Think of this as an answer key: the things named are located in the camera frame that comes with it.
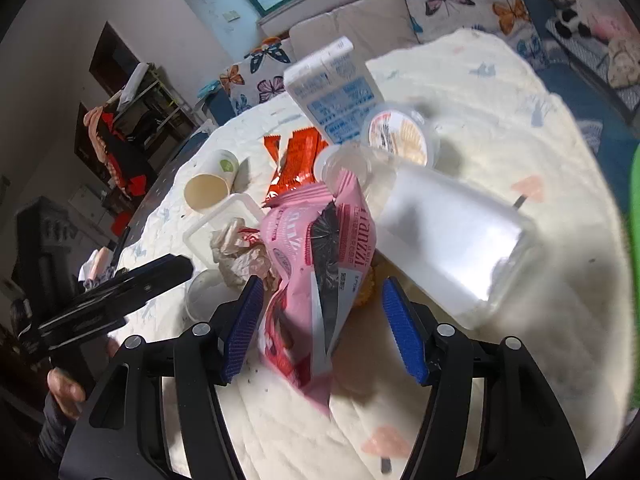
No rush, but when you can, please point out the white plastic tray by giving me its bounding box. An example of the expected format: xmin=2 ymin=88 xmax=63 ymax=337
xmin=182 ymin=192 xmax=266 ymax=271

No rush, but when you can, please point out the white bowl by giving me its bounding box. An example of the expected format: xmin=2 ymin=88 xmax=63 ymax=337
xmin=186 ymin=269 xmax=236 ymax=322

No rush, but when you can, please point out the large butterfly print pillow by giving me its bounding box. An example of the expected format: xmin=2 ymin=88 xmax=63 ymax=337
xmin=405 ymin=0 xmax=551 ymax=71

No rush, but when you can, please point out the frosted plastic container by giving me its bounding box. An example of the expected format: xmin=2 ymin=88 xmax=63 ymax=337
xmin=375 ymin=162 xmax=538 ymax=331

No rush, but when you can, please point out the round lidded plastic tub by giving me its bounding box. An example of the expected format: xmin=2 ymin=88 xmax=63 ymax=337
xmin=361 ymin=102 xmax=441 ymax=168

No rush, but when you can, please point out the white flat panel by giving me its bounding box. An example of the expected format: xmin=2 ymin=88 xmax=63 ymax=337
xmin=120 ymin=62 xmax=157 ymax=103

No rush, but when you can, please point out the white quilted blanket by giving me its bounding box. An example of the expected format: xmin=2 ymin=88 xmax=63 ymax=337
xmin=107 ymin=27 xmax=631 ymax=480

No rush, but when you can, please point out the small orange wrapper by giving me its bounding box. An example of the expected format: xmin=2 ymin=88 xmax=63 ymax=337
xmin=263 ymin=135 xmax=288 ymax=168

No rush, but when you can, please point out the crumpled paper wrapper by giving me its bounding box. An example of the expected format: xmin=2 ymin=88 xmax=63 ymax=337
xmin=209 ymin=217 xmax=276 ymax=291

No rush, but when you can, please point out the pink snack bag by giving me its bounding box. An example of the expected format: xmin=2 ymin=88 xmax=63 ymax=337
xmin=260 ymin=170 xmax=386 ymax=418

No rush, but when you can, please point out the person's left hand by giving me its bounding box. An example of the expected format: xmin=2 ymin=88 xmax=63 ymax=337
xmin=47 ymin=367 xmax=87 ymax=418

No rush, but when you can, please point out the metal shelf rack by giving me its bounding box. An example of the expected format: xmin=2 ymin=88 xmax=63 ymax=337
xmin=107 ymin=62 xmax=196 ymax=151

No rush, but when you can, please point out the white milk carton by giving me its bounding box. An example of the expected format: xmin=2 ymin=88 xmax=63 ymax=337
xmin=283 ymin=36 xmax=378 ymax=146

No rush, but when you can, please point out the orange snack packet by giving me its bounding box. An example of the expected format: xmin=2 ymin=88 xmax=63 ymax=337
xmin=265 ymin=127 xmax=333 ymax=206

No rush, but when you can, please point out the red black garment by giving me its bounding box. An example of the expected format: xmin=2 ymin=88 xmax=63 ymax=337
xmin=85 ymin=102 xmax=151 ymax=198

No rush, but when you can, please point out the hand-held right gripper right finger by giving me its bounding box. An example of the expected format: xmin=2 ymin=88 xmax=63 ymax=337
xmin=381 ymin=276 xmax=588 ymax=480

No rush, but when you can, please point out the beige cushion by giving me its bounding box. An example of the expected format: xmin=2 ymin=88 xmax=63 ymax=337
xmin=289 ymin=0 xmax=418 ymax=63

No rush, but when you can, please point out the person's left forearm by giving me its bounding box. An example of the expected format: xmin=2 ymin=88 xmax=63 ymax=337
xmin=37 ymin=395 xmax=77 ymax=466

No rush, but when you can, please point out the small butterfly print pillow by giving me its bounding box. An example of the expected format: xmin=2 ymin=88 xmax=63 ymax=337
xmin=217 ymin=37 xmax=296 ymax=116

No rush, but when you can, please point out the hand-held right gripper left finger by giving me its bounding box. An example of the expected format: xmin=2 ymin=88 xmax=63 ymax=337
xmin=60 ymin=275 xmax=266 ymax=480

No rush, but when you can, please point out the yellow snack piece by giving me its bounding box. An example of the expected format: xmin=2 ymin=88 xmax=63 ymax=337
xmin=352 ymin=267 xmax=378 ymax=308

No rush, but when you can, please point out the green mesh basket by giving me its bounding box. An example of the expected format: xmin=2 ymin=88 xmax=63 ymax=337
xmin=622 ymin=142 xmax=640 ymax=281

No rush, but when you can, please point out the white paper cup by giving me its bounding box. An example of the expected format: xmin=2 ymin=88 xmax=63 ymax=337
xmin=184 ymin=149 xmax=238 ymax=211

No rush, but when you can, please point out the clear plastic cup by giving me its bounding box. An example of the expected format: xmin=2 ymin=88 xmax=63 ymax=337
xmin=314 ymin=144 xmax=396 ymax=201

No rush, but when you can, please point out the beige patterned plush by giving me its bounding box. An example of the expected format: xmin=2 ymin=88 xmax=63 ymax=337
xmin=606 ymin=37 xmax=640 ymax=88

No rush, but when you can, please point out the pink plush toy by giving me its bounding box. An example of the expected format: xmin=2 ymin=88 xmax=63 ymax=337
xmin=587 ymin=10 xmax=632 ymax=43

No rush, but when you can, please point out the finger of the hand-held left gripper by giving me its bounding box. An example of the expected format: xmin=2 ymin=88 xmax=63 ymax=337
xmin=116 ymin=254 xmax=195 ymax=312

